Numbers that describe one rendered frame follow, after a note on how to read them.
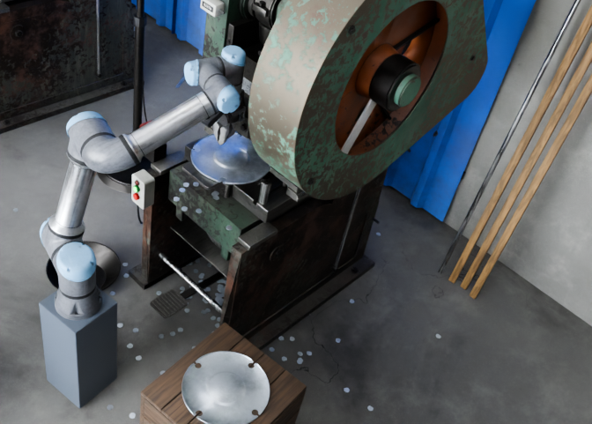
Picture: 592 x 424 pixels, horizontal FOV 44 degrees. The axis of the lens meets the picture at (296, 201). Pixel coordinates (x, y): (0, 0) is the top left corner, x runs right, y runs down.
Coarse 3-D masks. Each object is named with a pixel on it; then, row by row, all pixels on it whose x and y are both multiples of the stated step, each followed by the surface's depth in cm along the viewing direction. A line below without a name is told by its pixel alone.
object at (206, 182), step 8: (184, 168) 250; (192, 168) 251; (192, 176) 249; (200, 176) 248; (200, 184) 247; (208, 184) 246; (216, 184) 247; (224, 184) 259; (232, 184) 259; (224, 192) 260
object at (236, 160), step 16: (208, 144) 262; (224, 144) 264; (240, 144) 265; (192, 160) 253; (208, 160) 255; (224, 160) 255; (240, 160) 257; (256, 160) 259; (208, 176) 248; (224, 176) 250; (240, 176) 251; (256, 176) 253
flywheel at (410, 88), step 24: (408, 24) 212; (384, 48) 206; (408, 48) 228; (432, 48) 231; (360, 72) 206; (384, 72) 203; (408, 72) 204; (432, 72) 234; (360, 96) 216; (384, 96) 204; (408, 96) 207; (336, 120) 213; (360, 120) 213; (384, 120) 238; (360, 144) 233
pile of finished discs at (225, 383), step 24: (216, 360) 246; (240, 360) 247; (192, 384) 237; (216, 384) 238; (240, 384) 240; (264, 384) 242; (192, 408) 231; (216, 408) 232; (240, 408) 234; (264, 408) 235
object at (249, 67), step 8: (248, 48) 241; (256, 48) 241; (248, 56) 237; (256, 56) 238; (248, 64) 238; (256, 64) 235; (248, 72) 239; (248, 80) 241; (248, 88) 242; (248, 96) 244; (240, 128) 247; (248, 136) 249
